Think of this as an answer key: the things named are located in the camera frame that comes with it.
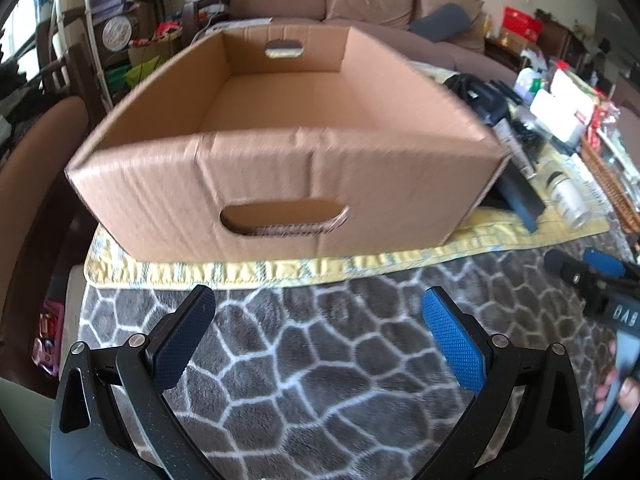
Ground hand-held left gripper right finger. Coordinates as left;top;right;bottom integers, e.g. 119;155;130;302
410;285;586;480

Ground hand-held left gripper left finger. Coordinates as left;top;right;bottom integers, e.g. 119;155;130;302
50;284;221;480

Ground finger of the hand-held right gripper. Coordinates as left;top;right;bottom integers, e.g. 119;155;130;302
542;249;603;308
582;247;640;286

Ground black box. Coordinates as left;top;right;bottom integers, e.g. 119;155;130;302
495;160;547;233

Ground beige cup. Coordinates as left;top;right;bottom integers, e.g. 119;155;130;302
492;119;538;178

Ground large cardboard box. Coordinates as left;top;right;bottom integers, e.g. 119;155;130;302
65;24;513;263

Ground person's right hand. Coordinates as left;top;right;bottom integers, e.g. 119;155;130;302
595;340;640;418

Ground white jar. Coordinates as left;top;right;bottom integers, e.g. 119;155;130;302
545;170;593;231

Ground wicker basket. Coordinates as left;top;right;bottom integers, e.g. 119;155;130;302
580;137;640;233

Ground yellow checked cloth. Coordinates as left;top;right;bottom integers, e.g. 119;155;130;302
84;60;613;288

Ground red snack packet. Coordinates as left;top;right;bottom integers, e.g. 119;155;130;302
585;100;621;151

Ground pink container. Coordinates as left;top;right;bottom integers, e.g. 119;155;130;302
32;300;66;376

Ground white box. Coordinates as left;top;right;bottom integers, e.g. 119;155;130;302
530;87;587;143

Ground white gift bag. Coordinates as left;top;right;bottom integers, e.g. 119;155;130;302
550;67;598;106

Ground black zip pouch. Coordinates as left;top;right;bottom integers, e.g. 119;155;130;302
442;74;513;128

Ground brown wooden chair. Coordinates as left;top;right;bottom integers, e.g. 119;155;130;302
0;95;91;346

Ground red box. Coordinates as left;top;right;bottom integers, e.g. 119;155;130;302
501;6;545;43

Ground green bag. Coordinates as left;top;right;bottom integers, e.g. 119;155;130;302
125;57;166;88

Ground small brown carton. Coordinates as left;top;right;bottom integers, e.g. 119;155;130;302
127;35;183;68

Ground round white tin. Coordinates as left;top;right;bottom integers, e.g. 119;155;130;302
102;15;133;51

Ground printed paper leaflet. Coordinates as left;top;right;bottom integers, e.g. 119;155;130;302
215;17;273;29

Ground stack of blue boxes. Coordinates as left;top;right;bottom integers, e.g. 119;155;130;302
92;0;133;23

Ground white tube frame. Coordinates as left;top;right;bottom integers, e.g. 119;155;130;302
52;0;113;111

